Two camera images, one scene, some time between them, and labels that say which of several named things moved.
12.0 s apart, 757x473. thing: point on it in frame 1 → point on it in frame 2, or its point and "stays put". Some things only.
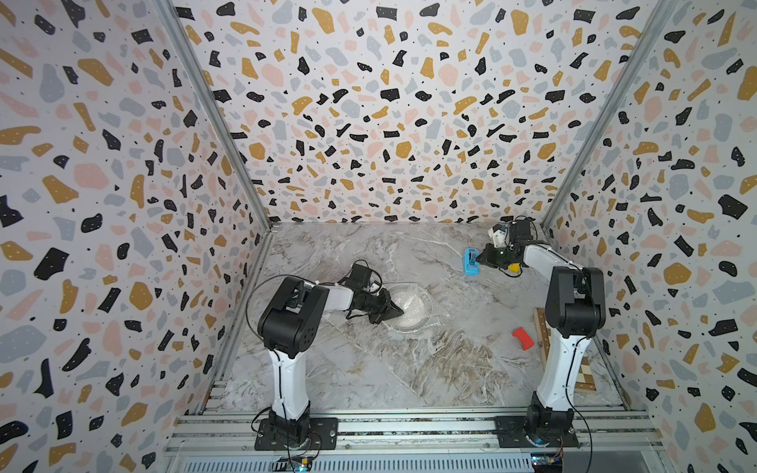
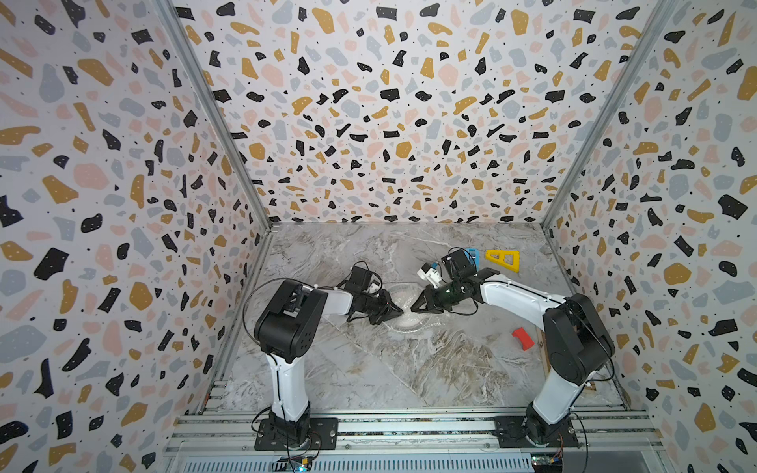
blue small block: x=471 y=265 stays put
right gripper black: x=487 y=258 → x=430 y=303
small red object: x=525 y=340 stays put
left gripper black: x=385 y=308 stays put
